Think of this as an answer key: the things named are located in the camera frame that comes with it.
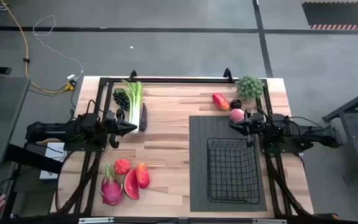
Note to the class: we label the grey metal stand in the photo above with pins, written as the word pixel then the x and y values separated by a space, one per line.
pixel 350 102

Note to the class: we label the watermelon slice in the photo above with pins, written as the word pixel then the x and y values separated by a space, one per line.
pixel 131 185

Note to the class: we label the purple eggplant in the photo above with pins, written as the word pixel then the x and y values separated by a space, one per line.
pixel 143 119

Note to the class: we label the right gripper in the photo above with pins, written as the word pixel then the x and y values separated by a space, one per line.
pixel 256 128

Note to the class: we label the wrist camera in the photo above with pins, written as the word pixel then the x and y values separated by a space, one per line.
pixel 110 116
pixel 258 118

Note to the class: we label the pink dragon fruit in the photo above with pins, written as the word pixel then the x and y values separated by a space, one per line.
pixel 111 191

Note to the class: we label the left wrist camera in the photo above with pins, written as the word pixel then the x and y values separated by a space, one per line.
pixel 110 116

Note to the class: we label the black desk crossbar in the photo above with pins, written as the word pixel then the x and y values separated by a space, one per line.
pixel 33 158

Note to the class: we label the white charger plug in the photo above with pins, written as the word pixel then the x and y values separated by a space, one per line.
pixel 71 76

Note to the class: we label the green grape bunch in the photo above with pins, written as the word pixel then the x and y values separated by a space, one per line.
pixel 250 87

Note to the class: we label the white box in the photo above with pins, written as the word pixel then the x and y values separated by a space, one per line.
pixel 54 149

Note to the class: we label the grey woven placemat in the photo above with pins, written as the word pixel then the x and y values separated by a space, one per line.
pixel 197 186

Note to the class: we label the orange red mango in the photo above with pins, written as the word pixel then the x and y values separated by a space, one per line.
pixel 142 175

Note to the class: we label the green celery stalk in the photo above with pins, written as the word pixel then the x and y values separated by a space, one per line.
pixel 134 115

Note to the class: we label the black grape bunch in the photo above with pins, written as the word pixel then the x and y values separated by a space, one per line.
pixel 121 99

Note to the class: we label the pink peach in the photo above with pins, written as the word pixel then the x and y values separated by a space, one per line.
pixel 236 115

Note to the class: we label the black aluminium table frame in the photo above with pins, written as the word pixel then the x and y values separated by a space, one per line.
pixel 182 80

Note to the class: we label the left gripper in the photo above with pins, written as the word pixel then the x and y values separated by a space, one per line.
pixel 117 127

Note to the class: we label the dark plum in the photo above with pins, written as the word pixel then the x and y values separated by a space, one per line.
pixel 235 104

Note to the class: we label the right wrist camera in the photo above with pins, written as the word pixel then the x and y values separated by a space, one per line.
pixel 258 118

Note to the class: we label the black hazard-striped floor mat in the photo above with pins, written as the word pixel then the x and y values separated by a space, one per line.
pixel 337 14

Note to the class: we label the red bumpy lychee fruit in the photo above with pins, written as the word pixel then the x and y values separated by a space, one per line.
pixel 122 166

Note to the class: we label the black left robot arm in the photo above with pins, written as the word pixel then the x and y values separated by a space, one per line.
pixel 51 130

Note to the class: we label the red and yellow mango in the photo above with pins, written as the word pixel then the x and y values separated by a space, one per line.
pixel 221 102

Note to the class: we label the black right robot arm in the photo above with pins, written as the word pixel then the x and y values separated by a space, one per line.
pixel 315 135

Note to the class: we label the silver metal bracket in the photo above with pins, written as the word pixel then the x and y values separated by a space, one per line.
pixel 269 221
pixel 96 220

